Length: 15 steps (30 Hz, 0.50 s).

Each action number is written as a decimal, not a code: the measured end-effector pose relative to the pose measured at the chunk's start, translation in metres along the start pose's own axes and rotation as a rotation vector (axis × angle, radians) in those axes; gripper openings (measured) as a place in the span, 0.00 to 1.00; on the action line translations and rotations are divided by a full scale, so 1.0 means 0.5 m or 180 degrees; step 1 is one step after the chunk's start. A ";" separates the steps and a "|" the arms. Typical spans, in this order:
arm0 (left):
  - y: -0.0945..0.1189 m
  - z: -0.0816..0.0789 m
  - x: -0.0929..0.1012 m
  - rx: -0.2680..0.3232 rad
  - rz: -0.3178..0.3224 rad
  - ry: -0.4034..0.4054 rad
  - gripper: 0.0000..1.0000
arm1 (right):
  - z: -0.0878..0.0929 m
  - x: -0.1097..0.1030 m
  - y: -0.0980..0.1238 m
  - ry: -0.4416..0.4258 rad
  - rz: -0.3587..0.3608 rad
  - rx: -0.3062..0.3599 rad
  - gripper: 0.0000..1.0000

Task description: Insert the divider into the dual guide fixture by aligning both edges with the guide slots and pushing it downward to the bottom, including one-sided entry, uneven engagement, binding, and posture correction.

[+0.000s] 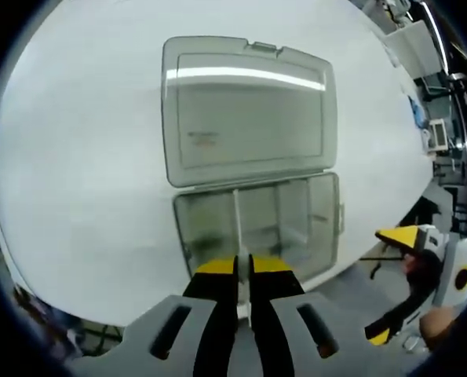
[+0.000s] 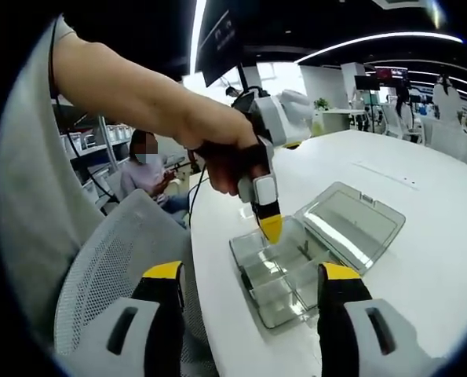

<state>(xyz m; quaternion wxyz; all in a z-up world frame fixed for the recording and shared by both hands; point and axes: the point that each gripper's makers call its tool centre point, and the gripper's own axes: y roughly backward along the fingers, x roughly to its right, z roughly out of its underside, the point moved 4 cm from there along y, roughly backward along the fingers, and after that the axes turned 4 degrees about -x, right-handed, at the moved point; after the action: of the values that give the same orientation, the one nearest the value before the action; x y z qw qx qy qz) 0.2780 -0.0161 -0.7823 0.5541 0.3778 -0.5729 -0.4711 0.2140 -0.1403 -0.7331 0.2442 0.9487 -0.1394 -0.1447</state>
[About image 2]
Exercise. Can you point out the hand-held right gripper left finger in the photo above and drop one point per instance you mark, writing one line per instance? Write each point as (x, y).
(158, 314)

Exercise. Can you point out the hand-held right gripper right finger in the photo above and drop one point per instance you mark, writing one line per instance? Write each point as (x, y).
(335, 314)

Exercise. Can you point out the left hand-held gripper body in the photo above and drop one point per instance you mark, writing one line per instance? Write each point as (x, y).
(272, 118)

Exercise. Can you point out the transparent grey guide fixture box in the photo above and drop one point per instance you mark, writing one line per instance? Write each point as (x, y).
(351, 224)

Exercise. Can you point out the person's left hand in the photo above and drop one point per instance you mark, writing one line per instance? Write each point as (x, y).
(225, 157)

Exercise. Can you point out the white mesh office chair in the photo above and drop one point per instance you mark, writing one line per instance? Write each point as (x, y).
(131, 243)

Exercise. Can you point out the hanging dark sign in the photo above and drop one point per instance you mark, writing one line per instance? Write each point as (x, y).
(221, 43)

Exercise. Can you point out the red screen monitor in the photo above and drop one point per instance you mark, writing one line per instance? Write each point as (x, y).
(392, 74)

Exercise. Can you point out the storage shelf with bins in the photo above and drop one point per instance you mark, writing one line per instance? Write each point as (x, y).
(80, 141)

